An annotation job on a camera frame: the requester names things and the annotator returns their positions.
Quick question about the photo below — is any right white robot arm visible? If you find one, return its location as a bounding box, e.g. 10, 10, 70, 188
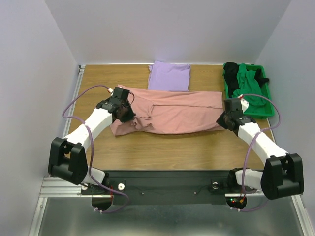
217, 97, 304, 200

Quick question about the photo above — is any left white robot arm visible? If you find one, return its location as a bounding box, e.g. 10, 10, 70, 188
48, 87, 135, 194

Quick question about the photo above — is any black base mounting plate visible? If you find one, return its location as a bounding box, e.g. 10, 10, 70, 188
81, 169, 256, 206

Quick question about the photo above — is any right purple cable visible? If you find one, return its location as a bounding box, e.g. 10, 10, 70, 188
230, 93, 281, 212

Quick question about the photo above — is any green plastic bin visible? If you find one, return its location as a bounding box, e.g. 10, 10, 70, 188
223, 64, 274, 119

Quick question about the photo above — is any green t shirt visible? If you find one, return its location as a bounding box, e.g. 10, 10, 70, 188
231, 63, 267, 114

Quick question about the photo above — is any purple t shirt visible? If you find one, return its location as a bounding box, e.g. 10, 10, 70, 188
147, 61, 190, 92

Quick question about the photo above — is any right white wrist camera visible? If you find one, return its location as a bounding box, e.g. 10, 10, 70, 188
238, 95, 249, 113

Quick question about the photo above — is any black t shirt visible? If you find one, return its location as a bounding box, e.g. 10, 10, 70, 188
223, 62, 270, 92

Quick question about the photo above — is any aluminium rail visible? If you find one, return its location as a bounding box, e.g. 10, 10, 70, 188
39, 64, 86, 198
225, 189, 306, 205

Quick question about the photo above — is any pink printed t shirt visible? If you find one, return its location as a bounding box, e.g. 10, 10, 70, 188
110, 87, 223, 136

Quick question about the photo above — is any right aluminium rail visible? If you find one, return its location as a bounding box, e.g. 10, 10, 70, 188
225, 189, 306, 205

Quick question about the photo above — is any left aluminium rail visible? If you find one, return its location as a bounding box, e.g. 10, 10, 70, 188
39, 64, 86, 198

